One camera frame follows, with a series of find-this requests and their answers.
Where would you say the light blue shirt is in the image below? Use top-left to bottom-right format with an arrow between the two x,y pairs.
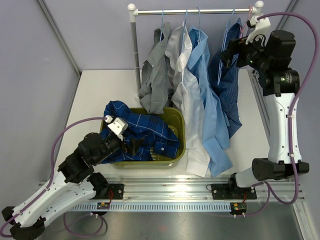
187,25 -> 233,177

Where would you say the dark blue plaid shirt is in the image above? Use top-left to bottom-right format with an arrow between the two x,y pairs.
102,100 -> 181,164

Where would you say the aluminium mounting rail frame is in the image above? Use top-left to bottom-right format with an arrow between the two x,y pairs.
37,69 -> 307,204

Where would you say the white slotted cable duct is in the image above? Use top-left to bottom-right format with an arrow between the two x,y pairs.
71,202 -> 231,213

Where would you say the blue small-check shirt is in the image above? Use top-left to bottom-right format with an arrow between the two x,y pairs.
208,17 -> 247,139

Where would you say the pink hanger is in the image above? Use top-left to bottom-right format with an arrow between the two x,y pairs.
239,6 -> 253,39

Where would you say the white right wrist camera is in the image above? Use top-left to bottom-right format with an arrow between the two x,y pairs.
245,13 -> 271,45

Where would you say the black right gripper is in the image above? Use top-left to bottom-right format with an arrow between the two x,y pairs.
217,30 -> 271,73

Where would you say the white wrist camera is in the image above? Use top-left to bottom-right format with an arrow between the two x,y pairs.
245,13 -> 271,45
104,115 -> 129,141

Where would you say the light blue hanger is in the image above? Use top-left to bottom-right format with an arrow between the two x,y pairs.
159,8 -> 165,42
197,6 -> 201,30
181,8 -> 188,52
217,7 -> 236,86

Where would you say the white shirt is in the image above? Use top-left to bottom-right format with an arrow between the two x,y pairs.
165,25 -> 210,177

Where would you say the grey shirt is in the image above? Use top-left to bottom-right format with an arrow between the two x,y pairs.
138,22 -> 173,114

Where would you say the olive green plastic basket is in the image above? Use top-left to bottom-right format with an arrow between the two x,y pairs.
103,101 -> 186,169

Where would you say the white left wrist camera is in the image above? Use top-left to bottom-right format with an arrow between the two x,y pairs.
104,115 -> 129,141

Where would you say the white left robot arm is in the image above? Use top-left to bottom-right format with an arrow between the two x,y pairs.
1,132 -> 145,240

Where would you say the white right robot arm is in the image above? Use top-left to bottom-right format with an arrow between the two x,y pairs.
220,30 -> 310,198

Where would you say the metal clothes rack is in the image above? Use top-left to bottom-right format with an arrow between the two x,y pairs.
127,0 -> 264,94

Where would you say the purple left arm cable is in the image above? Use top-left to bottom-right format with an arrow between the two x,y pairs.
0,115 -> 111,237

